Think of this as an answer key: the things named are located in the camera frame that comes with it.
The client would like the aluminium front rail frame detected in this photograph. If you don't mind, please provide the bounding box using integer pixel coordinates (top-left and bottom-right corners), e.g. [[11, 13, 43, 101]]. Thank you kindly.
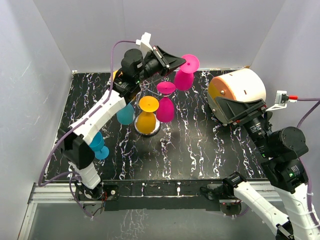
[[17, 178, 310, 240]]

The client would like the chrome wine glass rack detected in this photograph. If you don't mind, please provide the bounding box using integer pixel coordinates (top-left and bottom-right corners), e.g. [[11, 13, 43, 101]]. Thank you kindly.
[[134, 81, 176, 136]]

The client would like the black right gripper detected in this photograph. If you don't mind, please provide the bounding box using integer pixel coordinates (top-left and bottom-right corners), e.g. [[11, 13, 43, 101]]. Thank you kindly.
[[214, 95, 274, 157]]

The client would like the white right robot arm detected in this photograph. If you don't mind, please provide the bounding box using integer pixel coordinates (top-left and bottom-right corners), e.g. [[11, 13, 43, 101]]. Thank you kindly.
[[213, 94, 320, 240]]

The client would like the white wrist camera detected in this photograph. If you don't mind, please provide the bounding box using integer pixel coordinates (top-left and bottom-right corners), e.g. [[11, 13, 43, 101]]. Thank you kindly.
[[266, 90, 298, 112], [135, 32, 153, 52]]

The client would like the blue wine glass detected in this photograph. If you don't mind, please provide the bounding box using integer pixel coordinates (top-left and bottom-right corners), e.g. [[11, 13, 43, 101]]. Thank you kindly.
[[89, 131, 110, 161], [116, 103, 135, 125]]

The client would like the pink wine glass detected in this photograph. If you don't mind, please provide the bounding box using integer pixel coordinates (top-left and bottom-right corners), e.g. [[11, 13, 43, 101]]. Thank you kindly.
[[156, 81, 176, 123], [173, 54, 200, 91]]

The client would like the pink wine glass front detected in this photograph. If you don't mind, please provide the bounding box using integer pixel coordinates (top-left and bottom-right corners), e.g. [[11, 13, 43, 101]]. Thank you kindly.
[[156, 81, 176, 123]]

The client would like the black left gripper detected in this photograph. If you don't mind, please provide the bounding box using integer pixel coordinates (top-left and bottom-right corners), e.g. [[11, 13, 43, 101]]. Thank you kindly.
[[135, 46, 187, 85]]

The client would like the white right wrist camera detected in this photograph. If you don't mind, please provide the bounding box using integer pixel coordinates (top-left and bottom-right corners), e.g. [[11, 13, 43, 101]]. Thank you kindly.
[[266, 90, 298, 112]]

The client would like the white orange cylindrical container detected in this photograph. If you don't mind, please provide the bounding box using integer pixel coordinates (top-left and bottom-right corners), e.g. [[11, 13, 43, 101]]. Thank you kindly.
[[206, 67, 267, 126]]

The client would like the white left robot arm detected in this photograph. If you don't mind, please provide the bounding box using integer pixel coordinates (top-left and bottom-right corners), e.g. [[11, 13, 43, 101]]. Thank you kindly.
[[58, 46, 186, 200]]

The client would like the orange wine glass front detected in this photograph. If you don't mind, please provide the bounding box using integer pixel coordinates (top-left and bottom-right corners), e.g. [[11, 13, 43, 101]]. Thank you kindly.
[[135, 96, 159, 134]]

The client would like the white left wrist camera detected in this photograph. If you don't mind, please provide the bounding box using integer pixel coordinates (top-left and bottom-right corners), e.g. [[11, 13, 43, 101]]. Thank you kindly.
[[135, 32, 153, 52]]

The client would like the orange wine glass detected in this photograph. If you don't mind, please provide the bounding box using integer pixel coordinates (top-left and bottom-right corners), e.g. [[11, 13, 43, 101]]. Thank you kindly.
[[135, 96, 159, 134], [112, 69, 122, 80]]

